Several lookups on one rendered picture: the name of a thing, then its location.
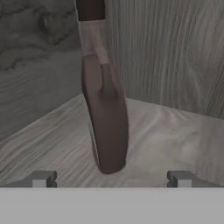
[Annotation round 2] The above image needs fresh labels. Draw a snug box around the dark brown syrup bottle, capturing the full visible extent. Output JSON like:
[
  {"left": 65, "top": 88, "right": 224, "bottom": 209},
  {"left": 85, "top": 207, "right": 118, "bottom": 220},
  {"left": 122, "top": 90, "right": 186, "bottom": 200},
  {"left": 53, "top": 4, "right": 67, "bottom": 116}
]
[{"left": 74, "top": 0, "right": 130, "bottom": 175}]

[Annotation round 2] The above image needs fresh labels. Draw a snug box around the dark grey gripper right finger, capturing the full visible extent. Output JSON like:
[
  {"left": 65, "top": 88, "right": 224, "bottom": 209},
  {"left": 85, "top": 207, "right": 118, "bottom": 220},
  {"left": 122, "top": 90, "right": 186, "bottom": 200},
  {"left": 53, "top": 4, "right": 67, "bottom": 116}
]
[{"left": 166, "top": 171, "right": 224, "bottom": 188}]

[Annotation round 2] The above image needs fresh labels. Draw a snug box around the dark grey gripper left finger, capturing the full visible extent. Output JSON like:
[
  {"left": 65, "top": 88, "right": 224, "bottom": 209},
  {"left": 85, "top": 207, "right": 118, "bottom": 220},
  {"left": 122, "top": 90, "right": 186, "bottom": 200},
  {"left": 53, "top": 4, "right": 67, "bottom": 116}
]
[{"left": 2, "top": 171, "right": 58, "bottom": 188}]

